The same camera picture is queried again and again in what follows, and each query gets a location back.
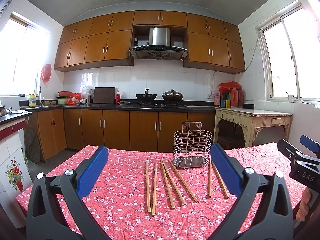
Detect wooden chopstick seven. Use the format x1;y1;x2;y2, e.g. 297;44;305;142
212;161;229;199

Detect wooden chopstick six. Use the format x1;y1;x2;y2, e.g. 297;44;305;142
207;158;212;198

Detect wooden chopstick four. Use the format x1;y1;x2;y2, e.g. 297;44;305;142
161;160;186;205

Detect wooden chopstick three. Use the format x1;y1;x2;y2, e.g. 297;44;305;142
161;160;175;210

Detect wooden chopstick one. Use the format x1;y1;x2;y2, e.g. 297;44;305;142
145;160;151;213

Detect wooden chopstick five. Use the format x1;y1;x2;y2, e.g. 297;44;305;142
169;161;199;203

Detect wooden chopstick two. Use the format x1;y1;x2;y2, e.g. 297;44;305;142
151;163;157;216

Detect lower wooden kitchen cabinets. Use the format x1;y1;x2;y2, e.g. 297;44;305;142
23;106;215;161

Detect person's right hand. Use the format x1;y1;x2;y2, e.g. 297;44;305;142
296;188;312;222

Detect cream wooden side table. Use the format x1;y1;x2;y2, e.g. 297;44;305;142
213;107;292;147

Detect metal cup on windowsill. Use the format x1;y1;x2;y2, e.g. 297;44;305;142
285;92;295;102

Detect flower decorated tile cabinet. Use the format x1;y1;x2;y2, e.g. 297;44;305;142
1;119;32;228

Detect colourful boxes on counter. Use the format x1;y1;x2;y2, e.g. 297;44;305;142
213;92;231;108

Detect red bag behind thermoses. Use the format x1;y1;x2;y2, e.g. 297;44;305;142
219;81;242;93

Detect red floral tablecloth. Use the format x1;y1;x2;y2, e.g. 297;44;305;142
15;142;308;240

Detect sink faucet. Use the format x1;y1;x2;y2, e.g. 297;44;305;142
38;87;43;106

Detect red plastic bag on counter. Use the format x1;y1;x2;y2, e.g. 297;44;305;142
66;93;82;105

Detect green basin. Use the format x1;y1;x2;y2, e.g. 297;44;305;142
56;97;71;105

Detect yellow dish soap bottle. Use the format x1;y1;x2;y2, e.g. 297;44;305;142
28;93;36;107

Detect red basin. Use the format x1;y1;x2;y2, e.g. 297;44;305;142
58;91;71;98

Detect dark wooden cutting board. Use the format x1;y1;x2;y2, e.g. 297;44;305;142
93;87;115;104

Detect lidded dark cooking pot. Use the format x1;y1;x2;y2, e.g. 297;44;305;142
162;89;183;105

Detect small plate with food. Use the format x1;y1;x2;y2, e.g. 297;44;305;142
118;101;129;106

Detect red sauce bottle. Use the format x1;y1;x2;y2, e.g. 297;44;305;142
115;91;121;104

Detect gas stove top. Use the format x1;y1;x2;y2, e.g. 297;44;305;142
132;103;186;109

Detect stainless range hood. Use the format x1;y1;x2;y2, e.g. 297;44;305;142
130;25;188;60

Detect left window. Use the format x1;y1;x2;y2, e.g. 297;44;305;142
1;12;50;96

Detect wall power cable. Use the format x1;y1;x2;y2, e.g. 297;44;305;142
211;36;261;98

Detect wire utensil holder basket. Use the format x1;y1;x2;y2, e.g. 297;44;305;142
173;121;213;169

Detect right window frame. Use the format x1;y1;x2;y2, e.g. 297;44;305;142
260;1;319;101

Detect red plastic bag on wall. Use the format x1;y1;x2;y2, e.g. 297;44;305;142
41;64;52;83

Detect black wok with handle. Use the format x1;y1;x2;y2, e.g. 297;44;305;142
136;88;157;106

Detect upper wooden wall cabinets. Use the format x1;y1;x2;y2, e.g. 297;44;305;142
54;10;245;74

